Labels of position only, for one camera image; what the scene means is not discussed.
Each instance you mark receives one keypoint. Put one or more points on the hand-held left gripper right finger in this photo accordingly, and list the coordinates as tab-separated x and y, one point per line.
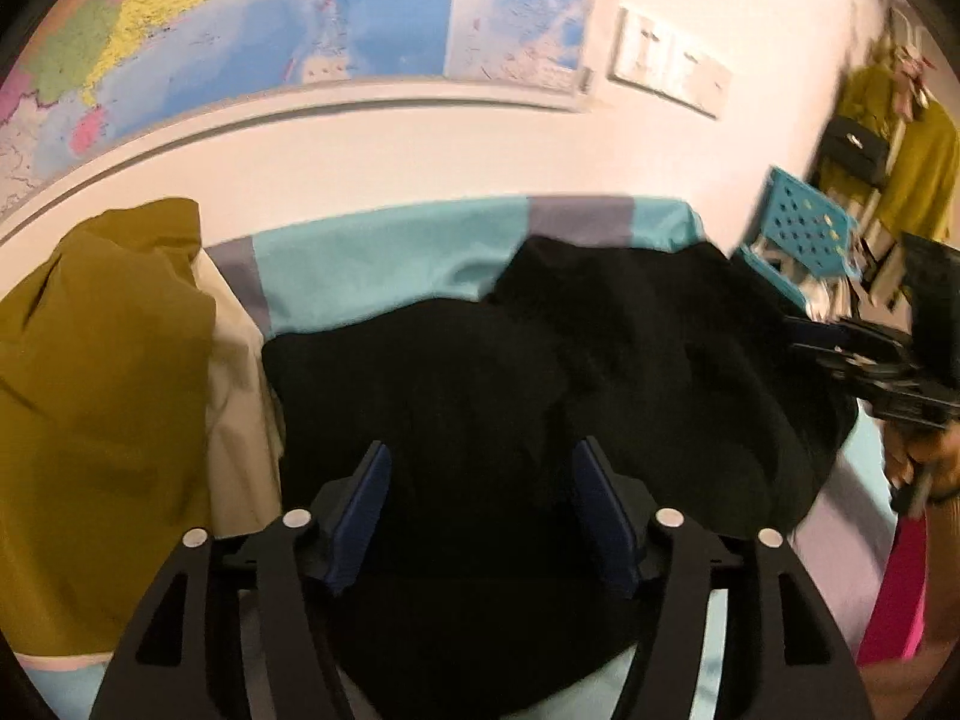
600	517

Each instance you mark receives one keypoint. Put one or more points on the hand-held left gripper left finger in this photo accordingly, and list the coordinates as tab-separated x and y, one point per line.
361	517

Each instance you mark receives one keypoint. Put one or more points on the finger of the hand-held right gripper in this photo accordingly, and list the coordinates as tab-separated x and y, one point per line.
862	382
840	331

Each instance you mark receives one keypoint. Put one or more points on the black garment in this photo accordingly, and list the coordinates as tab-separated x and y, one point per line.
480	390

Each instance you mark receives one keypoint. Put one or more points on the person's right forearm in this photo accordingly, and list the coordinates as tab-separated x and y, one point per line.
949	562

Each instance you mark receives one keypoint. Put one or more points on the person's right hand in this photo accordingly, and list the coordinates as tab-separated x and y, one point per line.
904	457

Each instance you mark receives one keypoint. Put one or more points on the teal perforated plastic stool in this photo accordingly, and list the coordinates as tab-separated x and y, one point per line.
802	232

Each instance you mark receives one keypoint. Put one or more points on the hanging olive coat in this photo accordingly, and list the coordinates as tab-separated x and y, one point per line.
866	94
922	172

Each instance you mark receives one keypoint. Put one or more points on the beige cloth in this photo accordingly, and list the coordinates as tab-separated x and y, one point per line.
236	450

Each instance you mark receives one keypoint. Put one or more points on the black handbag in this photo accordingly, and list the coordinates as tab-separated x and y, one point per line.
855	150

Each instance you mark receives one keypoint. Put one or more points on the pink clothing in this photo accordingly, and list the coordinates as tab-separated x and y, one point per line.
896	600

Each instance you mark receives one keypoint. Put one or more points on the pink and white scarf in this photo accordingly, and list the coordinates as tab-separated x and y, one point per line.
911	75

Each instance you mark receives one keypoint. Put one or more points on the turquoise striped bed sheet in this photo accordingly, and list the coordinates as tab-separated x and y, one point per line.
360	270

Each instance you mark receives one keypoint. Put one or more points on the olive garment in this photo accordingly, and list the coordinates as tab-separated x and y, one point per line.
97	390

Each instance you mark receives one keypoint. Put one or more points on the white wall panel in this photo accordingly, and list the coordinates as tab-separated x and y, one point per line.
667	60

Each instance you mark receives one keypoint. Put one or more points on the blue wall map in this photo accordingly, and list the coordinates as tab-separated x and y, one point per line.
525	7

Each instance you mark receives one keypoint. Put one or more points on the colourful wall map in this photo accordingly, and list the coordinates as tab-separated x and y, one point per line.
187	22

